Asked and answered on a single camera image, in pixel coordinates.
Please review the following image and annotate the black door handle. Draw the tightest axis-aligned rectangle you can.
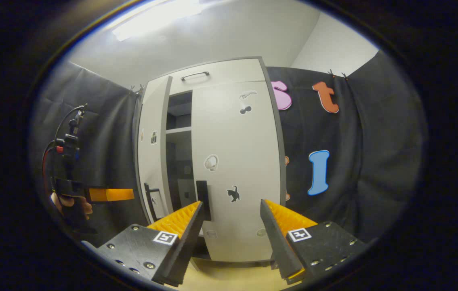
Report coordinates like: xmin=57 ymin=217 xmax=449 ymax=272
xmin=144 ymin=183 xmax=161 ymax=221
xmin=196 ymin=180 xmax=212 ymax=221

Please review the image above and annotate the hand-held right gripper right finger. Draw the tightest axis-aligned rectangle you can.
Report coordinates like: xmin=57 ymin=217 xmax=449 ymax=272
xmin=259 ymin=198 xmax=370 ymax=285

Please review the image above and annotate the white shoe cabinet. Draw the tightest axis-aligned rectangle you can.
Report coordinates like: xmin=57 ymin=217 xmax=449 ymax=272
xmin=134 ymin=57 xmax=287 ymax=267

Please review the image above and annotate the black backdrop cloth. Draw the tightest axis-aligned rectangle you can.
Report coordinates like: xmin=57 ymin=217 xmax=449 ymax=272
xmin=31 ymin=51 xmax=427 ymax=243

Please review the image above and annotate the white shoe cabinet door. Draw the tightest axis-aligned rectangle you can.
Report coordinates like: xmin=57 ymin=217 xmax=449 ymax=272
xmin=192 ymin=81 xmax=286 ymax=262
xmin=137 ymin=76 xmax=173 ymax=227

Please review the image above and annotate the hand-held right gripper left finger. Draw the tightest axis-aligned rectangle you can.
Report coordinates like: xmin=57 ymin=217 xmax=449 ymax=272
xmin=93 ymin=201 xmax=205 ymax=287

